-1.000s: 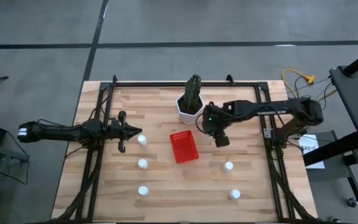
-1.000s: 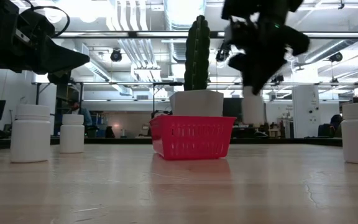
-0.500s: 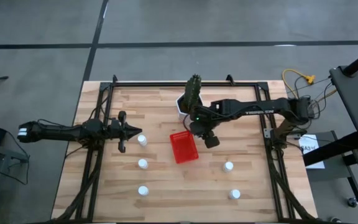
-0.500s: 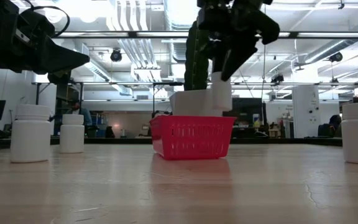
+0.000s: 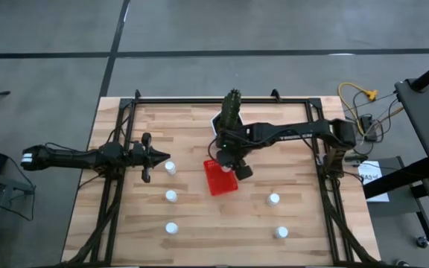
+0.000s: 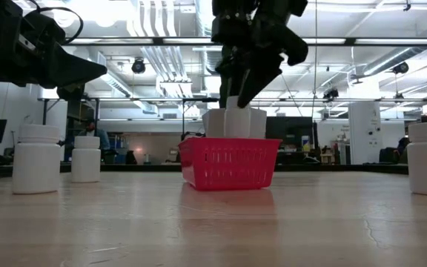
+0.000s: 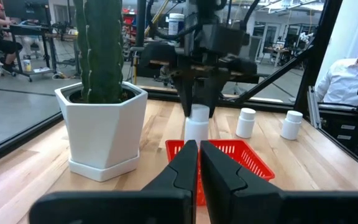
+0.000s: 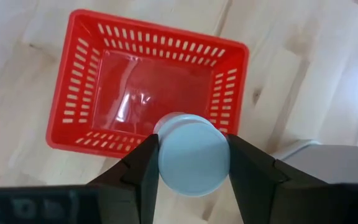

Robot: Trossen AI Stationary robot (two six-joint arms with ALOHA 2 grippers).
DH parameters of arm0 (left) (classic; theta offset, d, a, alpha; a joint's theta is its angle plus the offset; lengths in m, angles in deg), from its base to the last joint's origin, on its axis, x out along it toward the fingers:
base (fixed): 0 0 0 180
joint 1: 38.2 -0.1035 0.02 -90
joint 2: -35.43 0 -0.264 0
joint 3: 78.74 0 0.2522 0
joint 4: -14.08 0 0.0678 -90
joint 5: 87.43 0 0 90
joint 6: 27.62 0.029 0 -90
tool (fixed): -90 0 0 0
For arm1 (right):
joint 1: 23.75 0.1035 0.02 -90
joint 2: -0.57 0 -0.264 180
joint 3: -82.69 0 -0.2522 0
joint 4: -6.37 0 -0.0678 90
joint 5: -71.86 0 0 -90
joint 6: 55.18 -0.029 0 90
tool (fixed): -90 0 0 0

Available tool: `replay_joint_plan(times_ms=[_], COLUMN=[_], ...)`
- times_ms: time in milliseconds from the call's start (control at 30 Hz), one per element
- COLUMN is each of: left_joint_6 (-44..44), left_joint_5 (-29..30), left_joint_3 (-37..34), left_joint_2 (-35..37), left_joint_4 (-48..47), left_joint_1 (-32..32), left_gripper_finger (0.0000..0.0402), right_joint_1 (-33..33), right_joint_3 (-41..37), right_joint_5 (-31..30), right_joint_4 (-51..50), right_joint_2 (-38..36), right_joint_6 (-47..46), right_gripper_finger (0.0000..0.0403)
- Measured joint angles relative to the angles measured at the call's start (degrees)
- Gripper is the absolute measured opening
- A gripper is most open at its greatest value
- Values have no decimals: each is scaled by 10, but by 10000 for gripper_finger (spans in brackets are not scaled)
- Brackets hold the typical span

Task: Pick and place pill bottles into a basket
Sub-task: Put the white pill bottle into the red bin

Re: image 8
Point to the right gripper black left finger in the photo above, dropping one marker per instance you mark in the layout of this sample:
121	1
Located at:
135	186

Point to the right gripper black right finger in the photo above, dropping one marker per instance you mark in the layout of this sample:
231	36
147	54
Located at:
259	193

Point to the white pill bottle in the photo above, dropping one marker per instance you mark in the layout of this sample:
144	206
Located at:
194	155

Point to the red plastic basket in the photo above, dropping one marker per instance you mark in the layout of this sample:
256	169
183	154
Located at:
172	84

